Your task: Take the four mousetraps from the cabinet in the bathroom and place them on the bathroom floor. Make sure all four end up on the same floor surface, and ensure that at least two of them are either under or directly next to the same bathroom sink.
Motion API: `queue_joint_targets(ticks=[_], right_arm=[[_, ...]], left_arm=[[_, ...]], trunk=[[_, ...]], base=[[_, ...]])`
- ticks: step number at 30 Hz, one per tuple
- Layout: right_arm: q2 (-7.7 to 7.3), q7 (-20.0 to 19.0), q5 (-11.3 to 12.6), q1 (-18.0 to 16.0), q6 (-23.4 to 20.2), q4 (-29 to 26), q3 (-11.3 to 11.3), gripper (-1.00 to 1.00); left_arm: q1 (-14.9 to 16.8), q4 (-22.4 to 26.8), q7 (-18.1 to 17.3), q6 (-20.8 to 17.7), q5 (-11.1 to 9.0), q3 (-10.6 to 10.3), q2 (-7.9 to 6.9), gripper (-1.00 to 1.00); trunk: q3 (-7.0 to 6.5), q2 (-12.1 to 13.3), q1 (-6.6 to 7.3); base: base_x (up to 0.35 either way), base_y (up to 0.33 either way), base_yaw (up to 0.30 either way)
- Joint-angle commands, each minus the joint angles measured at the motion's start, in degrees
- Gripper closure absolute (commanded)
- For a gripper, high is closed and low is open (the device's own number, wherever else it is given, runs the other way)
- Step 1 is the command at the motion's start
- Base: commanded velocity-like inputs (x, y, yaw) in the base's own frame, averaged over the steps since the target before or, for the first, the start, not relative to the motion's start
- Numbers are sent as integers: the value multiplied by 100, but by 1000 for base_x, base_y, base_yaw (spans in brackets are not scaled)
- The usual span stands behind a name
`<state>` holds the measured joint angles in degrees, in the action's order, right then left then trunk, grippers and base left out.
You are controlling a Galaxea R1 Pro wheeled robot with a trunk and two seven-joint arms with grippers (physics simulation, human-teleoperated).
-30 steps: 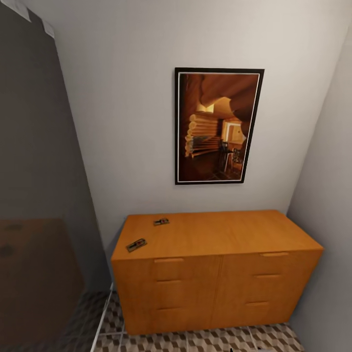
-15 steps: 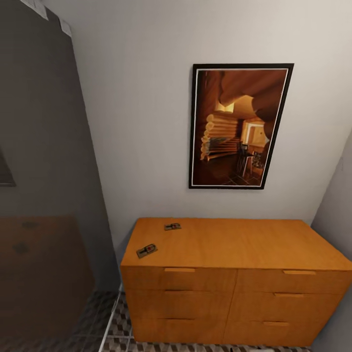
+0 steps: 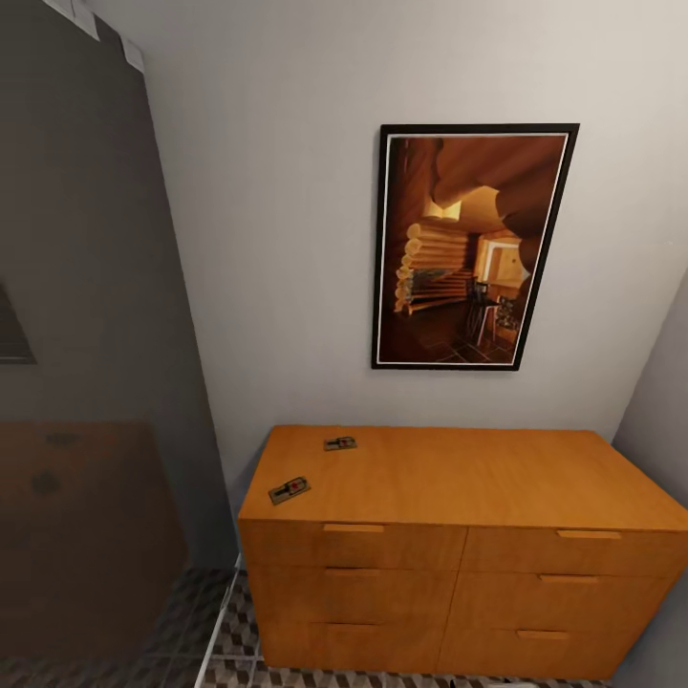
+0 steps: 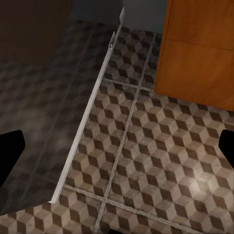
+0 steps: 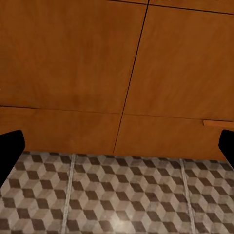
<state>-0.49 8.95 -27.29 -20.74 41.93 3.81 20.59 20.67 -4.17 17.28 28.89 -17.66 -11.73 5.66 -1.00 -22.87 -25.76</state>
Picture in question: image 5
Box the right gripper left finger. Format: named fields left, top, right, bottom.
left=0, top=130, right=25, bottom=188

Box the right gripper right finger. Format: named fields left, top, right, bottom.
left=218, top=129, right=234, bottom=169

